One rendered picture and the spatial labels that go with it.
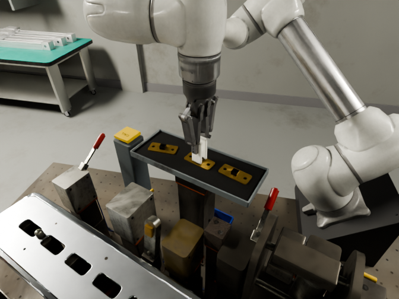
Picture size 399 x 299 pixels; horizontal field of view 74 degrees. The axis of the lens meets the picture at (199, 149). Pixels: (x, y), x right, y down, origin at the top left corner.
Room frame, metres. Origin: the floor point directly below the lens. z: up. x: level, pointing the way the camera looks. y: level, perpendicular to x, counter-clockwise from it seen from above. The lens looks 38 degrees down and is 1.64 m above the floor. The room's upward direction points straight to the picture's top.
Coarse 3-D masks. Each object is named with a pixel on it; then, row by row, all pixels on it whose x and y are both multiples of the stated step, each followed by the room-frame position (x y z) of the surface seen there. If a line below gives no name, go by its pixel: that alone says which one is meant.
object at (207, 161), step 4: (188, 156) 0.57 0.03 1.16; (188, 160) 0.55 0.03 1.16; (204, 160) 0.55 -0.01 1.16; (208, 160) 0.55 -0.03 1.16; (196, 164) 0.54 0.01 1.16; (200, 164) 0.54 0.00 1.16; (204, 164) 0.54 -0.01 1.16; (212, 164) 0.54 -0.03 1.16; (204, 168) 0.52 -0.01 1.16; (208, 168) 0.52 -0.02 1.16
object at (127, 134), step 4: (124, 128) 0.72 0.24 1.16; (128, 128) 0.72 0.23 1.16; (120, 132) 0.69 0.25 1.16; (124, 132) 0.69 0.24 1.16; (128, 132) 0.69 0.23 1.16; (132, 132) 0.69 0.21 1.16; (136, 132) 0.69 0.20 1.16; (140, 132) 0.70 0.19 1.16; (116, 136) 0.67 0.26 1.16; (120, 136) 0.67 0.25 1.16; (124, 136) 0.67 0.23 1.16; (128, 136) 0.67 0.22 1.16; (132, 136) 0.67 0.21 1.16; (136, 136) 0.68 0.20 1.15; (120, 140) 0.67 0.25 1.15; (124, 140) 0.66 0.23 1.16; (128, 140) 0.65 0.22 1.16; (132, 140) 0.67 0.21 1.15
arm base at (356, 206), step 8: (360, 192) 0.67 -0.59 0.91; (352, 200) 0.61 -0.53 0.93; (360, 200) 0.62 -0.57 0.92; (304, 208) 0.68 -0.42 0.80; (312, 208) 0.66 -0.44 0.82; (344, 208) 0.59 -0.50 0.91; (352, 208) 0.59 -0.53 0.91; (360, 208) 0.59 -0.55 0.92; (320, 216) 0.62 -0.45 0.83; (328, 216) 0.60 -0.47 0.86; (336, 216) 0.59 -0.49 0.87; (344, 216) 0.58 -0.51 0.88; (352, 216) 0.57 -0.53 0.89; (360, 216) 0.57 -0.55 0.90; (320, 224) 0.59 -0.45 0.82; (328, 224) 0.58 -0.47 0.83
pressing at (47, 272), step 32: (0, 224) 0.46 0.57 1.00; (64, 224) 0.46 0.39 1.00; (0, 256) 0.37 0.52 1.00; (32, 256) 0.36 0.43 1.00; (64, 256) 0.36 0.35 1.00; (96, 256) 0.36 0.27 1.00; (128, 256) 0.36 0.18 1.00; (64, 288) 0.28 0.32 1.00; (96, 288) 0.28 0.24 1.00; (128, 288) 0.28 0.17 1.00; (160, 288) 0.28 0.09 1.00
